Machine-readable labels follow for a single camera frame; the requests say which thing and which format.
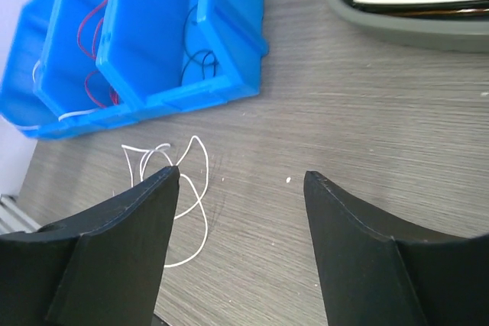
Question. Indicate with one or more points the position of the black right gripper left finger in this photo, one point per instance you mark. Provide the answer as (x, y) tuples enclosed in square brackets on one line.
[(102, 266)]

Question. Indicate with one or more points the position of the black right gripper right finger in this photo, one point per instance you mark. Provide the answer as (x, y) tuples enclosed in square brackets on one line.
[(377, 269)]

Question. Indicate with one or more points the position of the blue plastic compartment bin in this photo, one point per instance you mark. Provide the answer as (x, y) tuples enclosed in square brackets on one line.
[(81, 66)]

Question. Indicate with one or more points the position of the dark grey serving tray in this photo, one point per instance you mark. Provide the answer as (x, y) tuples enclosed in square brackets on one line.
[(464, 35)]

